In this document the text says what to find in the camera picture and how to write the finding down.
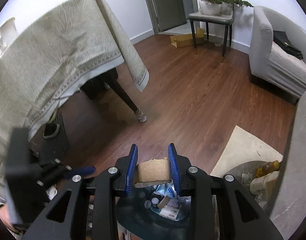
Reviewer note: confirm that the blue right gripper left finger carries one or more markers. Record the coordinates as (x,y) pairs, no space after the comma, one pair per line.
(132,163)

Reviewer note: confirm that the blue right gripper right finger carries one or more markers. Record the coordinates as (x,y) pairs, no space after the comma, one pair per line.
(174,170)

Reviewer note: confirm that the brown cardboard tape roll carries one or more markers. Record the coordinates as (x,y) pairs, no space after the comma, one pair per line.
(152,172)

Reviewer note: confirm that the blue white plastic wrapper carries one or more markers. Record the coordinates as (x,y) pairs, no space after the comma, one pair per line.
(166,190)

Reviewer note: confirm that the white plastic lid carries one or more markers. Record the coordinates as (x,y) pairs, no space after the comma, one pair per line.
(155,201)
(147,204)

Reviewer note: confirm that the white SD card packaging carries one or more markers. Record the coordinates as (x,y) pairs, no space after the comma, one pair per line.
(170,212)

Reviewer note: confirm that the dark teal trash bin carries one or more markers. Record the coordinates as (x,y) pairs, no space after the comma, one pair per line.
(144,223)

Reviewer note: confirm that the person's left hand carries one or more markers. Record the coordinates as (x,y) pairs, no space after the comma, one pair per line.
(5,218)

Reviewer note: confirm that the beige floor mat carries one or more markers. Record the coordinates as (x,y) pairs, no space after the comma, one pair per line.
(243,153)

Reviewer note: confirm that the white plastic bottle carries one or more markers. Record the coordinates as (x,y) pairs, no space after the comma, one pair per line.
(258,185)

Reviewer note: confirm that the dark wooden table leg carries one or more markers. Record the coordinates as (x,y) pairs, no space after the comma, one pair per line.
(117,88)

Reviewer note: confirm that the amber liquid bottle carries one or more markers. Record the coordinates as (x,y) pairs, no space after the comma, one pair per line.
(267,168)

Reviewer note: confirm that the flat cardboard box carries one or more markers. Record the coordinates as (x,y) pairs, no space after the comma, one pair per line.
(187,39)

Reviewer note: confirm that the round grey marble table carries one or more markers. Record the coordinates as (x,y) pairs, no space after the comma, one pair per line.
(288,211)

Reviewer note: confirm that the beige patterned tablecloth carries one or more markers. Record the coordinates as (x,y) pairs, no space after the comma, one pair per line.
(57,54)

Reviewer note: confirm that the grey armchair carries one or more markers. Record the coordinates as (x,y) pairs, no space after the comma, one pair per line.
(268,61)

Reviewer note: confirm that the grey dining chair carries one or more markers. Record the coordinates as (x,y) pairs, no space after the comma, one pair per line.
(226,20)

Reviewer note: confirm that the white kettle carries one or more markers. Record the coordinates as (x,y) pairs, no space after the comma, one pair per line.
(8,34)

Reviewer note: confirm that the grey door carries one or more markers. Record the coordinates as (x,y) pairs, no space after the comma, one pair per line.
(170,14)

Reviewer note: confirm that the potted green plant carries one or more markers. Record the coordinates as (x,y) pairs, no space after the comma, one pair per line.
(220,2)

